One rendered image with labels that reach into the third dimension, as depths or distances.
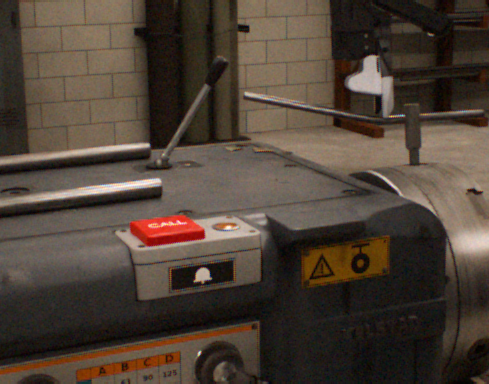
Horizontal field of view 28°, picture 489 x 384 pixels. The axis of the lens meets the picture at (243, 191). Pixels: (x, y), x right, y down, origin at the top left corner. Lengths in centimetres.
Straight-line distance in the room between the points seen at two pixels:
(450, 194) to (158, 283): 50
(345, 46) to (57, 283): 61
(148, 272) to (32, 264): 11
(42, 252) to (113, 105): 713
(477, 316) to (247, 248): 42
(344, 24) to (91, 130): 674
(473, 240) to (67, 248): 56
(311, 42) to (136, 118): 174
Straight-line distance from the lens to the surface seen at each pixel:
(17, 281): 91
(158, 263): 94
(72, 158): 131
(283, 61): 860
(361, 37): 136
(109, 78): 802
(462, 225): 128
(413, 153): 138
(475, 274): 127
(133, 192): 111
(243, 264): 97
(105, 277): 93
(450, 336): 127
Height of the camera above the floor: 153
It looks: 14 degrees down
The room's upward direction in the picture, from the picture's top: 1 degrees counter-clockwise
